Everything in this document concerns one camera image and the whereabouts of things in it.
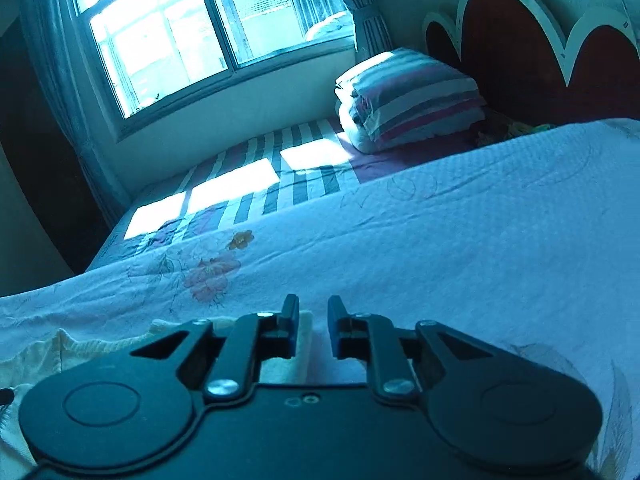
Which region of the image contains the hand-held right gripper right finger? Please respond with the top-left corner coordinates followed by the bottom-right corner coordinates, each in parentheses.
top-left (327, 295), bottom-right (502, 404)

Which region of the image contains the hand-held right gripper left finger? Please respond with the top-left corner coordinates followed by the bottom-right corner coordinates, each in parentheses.
top-left (129, 294), bottom-right (301, 402)

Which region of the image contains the white knit garment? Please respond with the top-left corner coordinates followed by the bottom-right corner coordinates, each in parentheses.
top-left (0, 310), bottom-right (316, 480)

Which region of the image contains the striped bed sheet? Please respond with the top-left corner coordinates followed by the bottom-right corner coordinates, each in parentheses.
top-left (85, 117), bottom-right (476, 273)

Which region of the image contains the floral bedspread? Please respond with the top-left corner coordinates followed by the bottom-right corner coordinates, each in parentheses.
top-left (0, 119), bottom-right (640, 480)

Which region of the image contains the folded striped quilt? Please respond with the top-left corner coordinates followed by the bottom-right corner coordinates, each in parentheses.
top-left (334, 47), bottom-right (489, 155)

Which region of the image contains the dark patterned pillow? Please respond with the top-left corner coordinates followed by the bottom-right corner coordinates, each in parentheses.
top-left (474, 109), bottom-right (557, 149)

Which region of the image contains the dark wooden cabinet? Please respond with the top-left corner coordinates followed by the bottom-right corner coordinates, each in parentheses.
top-left (0, 15), bottom-right (112, 277)

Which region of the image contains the pale cloth bundle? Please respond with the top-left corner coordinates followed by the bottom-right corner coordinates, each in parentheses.
top-left (304, 12), bottom-right (356, 42)

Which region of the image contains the sliding glass window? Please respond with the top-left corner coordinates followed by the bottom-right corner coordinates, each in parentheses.
top-left (62, 0), bottom-right (359, 136)

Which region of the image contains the grey curtain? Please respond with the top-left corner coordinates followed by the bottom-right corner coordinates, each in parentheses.
top-left (285, 0), bottom-right (394, 54)
top-left (20, 0), bottom-right (132, 217)

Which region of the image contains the dark red scalloped headboard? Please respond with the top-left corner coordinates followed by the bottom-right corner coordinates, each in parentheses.
top-left (422, 0), bottom-right (640, 127)

